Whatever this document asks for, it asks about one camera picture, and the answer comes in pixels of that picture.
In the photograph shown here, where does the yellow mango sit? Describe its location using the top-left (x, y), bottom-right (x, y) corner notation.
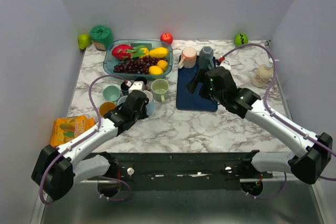
top-left (149, 47), bottom-right (169, 59)

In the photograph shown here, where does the orange snack bag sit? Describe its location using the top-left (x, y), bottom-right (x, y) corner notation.
top-left (50, 115), bottom-right (95, 147)

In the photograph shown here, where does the dark blue tray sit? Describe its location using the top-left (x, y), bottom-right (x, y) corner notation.
top-left (176, 63), bottom-right (218, 112)

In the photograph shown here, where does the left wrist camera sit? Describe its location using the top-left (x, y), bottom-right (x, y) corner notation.
top-left (128, 81), bottom-right (145, 94)

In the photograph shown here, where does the teal green wide mug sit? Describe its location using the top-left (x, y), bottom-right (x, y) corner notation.
top-left (103, 85), bottom-right (121, 102)

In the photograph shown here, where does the dark blue small mug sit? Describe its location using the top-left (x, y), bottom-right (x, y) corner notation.
top-left (120, 81), bottom-right (132, 96)

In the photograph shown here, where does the brown striped mug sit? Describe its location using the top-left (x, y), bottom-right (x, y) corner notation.
top-left (134, 77), bottom-right (150, 91)

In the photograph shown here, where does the red dragon fruit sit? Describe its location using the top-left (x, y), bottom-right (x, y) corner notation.
top-left (111, 44), bottom-right (144, 61)

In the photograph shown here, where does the teal plastic fruit basket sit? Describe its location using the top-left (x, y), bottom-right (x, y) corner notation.
top-left (103, 39), bottom-right (174, 80)

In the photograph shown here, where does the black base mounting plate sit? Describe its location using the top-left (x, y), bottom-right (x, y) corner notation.
top-left (99, 151), bottom-right (273, 191)

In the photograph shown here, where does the green pear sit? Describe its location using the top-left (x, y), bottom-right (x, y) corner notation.
top-left (78, 34), bottom-right (91, 50)

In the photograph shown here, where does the cream soap pump bottle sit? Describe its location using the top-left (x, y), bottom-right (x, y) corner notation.
top-left (251, 58), bottom-right (274, 88)

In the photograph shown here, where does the yellow lemon middle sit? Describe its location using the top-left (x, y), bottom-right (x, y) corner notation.
top-left (139, 47), bottom-right (149, 59)

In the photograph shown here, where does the dark grey faceted mug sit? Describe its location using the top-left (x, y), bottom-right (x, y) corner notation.
top-left (197, 46), bottom-right (215, 70)

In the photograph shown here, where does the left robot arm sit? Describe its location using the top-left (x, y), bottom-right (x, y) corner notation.
top-left (32, 90), bottom-right (149, 205)

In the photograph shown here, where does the pale grey-blue mug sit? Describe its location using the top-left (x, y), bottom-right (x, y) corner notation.
top-left (117, 95), bottom-right (128, 106)

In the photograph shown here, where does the yellow lemon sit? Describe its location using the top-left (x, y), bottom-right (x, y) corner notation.
top-left (139, 47), bottom-right (149, 59)
top-left (149, 66), bottom-right (163, 75)

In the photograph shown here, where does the small orange fruit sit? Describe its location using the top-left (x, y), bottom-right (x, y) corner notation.
top-left (156, 59), bottom-right (169, 72)

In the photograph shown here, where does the green wrapped jar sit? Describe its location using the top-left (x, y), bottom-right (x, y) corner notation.
top-left (89, 25), bottom-right (114, 51)

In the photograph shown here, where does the light green mug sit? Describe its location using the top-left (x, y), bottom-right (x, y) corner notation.
top-left (151, 79), bottom-right (169, 103)

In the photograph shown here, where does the yellow lemon front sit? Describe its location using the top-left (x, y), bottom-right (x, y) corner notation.
top-left (149, 66), bottom-right (163, 75)

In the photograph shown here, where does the purple grape bunch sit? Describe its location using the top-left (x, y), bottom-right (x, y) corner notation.
top-left (113, 56), bottom-right (158, 74)

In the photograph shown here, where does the pink mug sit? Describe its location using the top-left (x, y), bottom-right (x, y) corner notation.
top-left (178, 47), bottom-right (197, 69)

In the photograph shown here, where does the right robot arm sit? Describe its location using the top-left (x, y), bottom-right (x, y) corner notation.
top-left (186, 67), bottom-right (333, 184)

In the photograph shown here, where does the red apple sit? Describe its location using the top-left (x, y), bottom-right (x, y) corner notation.
top-left (160, 33), bottom-right (173, 45)

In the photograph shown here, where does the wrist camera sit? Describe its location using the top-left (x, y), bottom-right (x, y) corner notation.
top-left (216, 57), bottom-right (232, 71)
top-left (128, 81), bottom-right (145, 94)

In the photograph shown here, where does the large blue butterfly mug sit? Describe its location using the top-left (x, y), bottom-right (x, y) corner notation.
top-left (99, 102), bottom-right (117, 117)

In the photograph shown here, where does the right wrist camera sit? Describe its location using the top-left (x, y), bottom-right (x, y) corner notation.
top-left (216, 57), bottom-right (232, 71)

